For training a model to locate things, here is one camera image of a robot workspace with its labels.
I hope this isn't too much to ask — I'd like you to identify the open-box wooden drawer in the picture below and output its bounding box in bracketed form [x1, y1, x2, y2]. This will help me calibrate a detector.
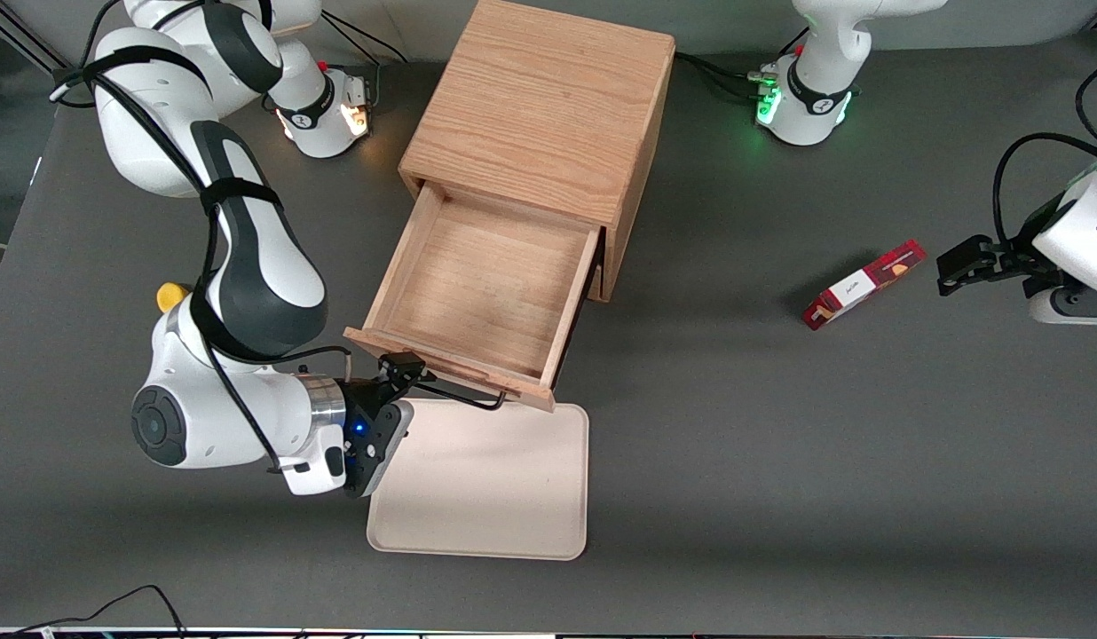
[343, 177, 603, 414]

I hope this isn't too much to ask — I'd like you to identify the black looped wrist cable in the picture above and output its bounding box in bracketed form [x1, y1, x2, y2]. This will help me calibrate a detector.
[995, 133, 1097, 254]

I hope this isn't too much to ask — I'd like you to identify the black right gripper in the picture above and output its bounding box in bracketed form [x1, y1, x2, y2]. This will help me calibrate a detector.
[343, 352, 438, 485]

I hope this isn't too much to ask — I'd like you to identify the black cable along right arm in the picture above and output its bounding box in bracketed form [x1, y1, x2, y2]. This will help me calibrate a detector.
[51, 0, 354, 471]

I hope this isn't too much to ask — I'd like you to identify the black curved cable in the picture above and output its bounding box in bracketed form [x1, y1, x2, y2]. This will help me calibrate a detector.
[1077, 67, 1097, 147]

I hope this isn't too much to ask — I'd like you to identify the aluminium frame profile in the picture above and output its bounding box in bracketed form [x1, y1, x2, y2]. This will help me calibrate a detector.
[0, 0, 70, 72]

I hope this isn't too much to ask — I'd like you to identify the black right arm base cable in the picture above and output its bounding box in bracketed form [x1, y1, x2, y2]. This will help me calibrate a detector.
[320, 9, 409, 107]

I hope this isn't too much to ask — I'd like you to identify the red white snack box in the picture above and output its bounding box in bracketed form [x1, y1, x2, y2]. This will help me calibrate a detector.
[802, 239, 927, 331]

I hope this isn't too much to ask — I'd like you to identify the black metal drawer handle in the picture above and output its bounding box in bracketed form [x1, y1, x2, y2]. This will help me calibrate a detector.
[420, 371, 507, 411]

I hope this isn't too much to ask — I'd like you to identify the black left arm base cable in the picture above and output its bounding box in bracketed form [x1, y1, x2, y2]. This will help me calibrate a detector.
[675, 51, 767, 100]

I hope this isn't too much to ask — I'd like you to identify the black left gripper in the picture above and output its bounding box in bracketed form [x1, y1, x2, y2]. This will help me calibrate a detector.
[937, 193, 1075, 298]

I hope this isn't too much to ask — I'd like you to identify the black arm base cable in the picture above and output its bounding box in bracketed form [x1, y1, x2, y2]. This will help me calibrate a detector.
[675, 51, 767, 100]
[320, 9, 409, 107]

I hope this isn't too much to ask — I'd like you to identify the beige plastic tray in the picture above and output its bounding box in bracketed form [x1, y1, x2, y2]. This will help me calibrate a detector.
[367, 399, 590, 562]

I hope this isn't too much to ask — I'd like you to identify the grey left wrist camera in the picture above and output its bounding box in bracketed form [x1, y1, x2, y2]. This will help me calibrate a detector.
[1028, 286, 1097, 326]

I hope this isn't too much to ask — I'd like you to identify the thin black table cable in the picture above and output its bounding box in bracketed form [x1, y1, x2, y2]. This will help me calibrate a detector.
[7, 584, 187, 639]

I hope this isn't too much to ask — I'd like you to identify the oak wooden drawer cabinet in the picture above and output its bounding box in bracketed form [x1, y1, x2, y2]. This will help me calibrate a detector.
[398, 0, 676, 304]

